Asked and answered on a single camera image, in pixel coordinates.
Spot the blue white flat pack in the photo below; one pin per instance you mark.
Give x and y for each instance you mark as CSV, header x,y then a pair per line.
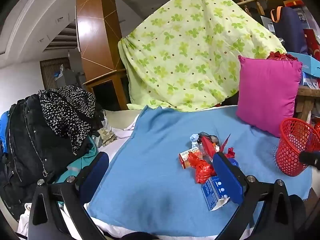
x,y
310,81

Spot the red packet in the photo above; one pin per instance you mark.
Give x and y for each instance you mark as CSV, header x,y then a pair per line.
x,y
208,146

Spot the white sheet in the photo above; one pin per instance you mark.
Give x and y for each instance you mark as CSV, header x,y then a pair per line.
x,y
113,147

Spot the red wrapper scrap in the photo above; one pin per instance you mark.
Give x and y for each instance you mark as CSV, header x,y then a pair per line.
x,y
230,152

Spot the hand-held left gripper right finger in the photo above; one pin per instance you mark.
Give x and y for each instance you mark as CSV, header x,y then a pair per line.
x,y
226,177

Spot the green clover print quilt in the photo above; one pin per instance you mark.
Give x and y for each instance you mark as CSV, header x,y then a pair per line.
x,y
187,55

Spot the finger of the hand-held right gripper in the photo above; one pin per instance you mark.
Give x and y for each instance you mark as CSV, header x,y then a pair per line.
x,y
310,158

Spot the wooden lattice panel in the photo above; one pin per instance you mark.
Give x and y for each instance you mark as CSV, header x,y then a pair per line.
x,y
47,75

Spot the pile of dark clothes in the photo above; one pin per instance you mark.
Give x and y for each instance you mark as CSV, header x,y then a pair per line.
x,y
27,142

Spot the beige printed cloth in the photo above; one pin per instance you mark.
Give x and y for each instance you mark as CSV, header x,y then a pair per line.
x,y
107,136

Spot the white blue tissue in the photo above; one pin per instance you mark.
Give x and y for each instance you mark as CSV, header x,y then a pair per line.
x,y
193,138

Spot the orange carton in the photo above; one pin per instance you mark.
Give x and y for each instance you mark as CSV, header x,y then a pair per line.
x,y
185,158

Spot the dark red gift box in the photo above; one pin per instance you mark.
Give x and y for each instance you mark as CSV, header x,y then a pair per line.
x,y
312,42

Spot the bright blue garment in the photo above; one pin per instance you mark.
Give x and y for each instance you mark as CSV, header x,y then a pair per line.
x,y
3,130

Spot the grey cabinet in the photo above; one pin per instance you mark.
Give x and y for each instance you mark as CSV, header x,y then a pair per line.
x,y
65,76

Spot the shiny red plastic bag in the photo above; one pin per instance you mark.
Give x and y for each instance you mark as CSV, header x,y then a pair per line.
x,y
277,55

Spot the blue white carton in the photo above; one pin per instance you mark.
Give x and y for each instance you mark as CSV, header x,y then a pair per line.
x,y
212,192

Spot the blue blanket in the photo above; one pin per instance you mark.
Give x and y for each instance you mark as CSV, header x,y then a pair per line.
x,y
150,167

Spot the red mesh basket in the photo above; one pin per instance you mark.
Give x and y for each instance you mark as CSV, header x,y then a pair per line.
x,y
287,155

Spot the teal garment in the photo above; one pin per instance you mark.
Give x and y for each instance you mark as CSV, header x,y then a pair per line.
x,y
80,161

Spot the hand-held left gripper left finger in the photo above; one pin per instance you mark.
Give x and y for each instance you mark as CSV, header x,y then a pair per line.
x,y
96,172

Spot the magenta pillow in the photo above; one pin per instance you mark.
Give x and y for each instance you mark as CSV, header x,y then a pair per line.
x,y
267,92

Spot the cream cushion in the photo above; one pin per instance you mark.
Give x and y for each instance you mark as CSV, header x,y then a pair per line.
x,y
117,117

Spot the light blue shoe box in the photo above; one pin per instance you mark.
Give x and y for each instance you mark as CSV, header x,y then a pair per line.
x,y
310,65

